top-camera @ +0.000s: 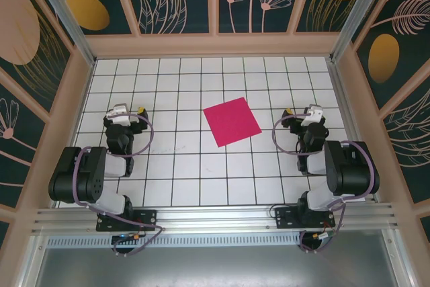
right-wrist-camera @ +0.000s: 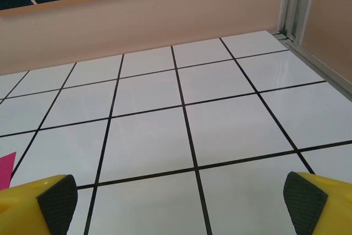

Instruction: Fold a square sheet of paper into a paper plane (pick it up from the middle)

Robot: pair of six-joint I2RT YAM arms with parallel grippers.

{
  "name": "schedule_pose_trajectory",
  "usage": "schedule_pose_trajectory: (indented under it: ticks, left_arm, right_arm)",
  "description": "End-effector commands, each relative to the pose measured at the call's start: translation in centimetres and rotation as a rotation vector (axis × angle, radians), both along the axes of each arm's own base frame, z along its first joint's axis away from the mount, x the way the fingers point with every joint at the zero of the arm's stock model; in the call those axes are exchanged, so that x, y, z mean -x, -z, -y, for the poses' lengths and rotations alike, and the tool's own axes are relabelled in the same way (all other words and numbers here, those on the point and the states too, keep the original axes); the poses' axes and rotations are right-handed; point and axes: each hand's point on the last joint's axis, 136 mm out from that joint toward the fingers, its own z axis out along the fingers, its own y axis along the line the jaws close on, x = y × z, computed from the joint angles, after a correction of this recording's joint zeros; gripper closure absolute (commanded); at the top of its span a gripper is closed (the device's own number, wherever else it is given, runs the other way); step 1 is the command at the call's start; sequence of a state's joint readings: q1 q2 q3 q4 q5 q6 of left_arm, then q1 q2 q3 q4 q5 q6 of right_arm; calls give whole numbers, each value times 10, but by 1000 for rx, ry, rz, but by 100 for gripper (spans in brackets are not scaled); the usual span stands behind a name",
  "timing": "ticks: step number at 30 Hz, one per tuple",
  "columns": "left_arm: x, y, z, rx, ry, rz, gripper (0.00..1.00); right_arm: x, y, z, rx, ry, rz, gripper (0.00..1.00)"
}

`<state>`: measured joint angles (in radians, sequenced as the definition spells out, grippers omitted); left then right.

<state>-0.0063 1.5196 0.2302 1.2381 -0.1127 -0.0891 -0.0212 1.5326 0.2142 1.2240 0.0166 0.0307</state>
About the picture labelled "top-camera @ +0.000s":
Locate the pink square paper sheet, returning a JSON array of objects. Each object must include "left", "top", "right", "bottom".
[{"left": 203, "top": 97, "right": 262, "bottom": 148}]

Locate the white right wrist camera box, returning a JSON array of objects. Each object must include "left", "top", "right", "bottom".
[{"left": 300, "top": 104, "right": 325, "bottom": 128}]

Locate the aluminium side rail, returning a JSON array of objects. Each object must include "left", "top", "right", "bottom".
[{"left": 327, "top": 58, "right": 378, "bottom": 204}]

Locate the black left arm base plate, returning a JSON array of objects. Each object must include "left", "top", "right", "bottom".
[{"left": 95, "top": 208, "right": 158, "bottom": 233}]

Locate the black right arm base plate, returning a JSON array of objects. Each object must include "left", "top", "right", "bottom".
[{"left": 274, "top": 204, "right": 336, "bottom": 229}]

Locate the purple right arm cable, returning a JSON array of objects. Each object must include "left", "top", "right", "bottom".
[{"left": 271, "top": 114, "right": 376, "bottom": 255}]

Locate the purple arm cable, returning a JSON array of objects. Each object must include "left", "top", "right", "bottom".
[
  {"left": 72, "top": 113, "right": 166, "bottom": 258},
  {"left": 271, "top": 114, "right": 376, "bottom": 255}
]

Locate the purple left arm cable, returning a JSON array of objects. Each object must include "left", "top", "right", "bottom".
[{"left": 72, "top": 113, "right": 166, "bottom": 258}]

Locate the aluminium mounting rail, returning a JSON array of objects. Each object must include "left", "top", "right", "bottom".
[{"left": 32, "top": 202, "right": 401, "bottom": 235}]

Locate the aluminium frame post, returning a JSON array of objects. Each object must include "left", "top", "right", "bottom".
[
  {"left": 26, "top": 0, "right": 97, "bottom": 67},
  {"left": 329, "top": 0, "right": 393, "bottom": 63}
]

